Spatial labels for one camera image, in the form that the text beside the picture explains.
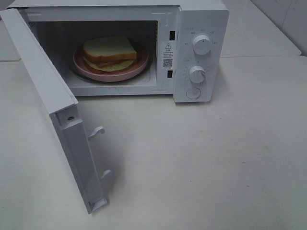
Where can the round white door release button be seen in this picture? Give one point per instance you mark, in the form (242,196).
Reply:
(193,93)

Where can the upper white power knob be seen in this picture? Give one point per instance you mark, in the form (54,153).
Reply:
(202,44)

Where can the glass microwave turntable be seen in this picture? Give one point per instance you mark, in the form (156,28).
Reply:
(72,67)

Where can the lower white timer knob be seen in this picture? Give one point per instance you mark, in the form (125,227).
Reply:
(197,74)

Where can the pink round plate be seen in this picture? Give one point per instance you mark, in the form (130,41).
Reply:
(133,70)

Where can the white microwave door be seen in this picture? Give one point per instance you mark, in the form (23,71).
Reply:
(61,105)

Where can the white warning label sticker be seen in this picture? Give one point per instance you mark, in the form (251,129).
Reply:
(167,54)

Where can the toast sandwich with filling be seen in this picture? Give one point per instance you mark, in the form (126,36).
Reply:
(108,54)

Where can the white microwave oven body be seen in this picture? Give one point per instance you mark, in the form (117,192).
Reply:
(62,26)

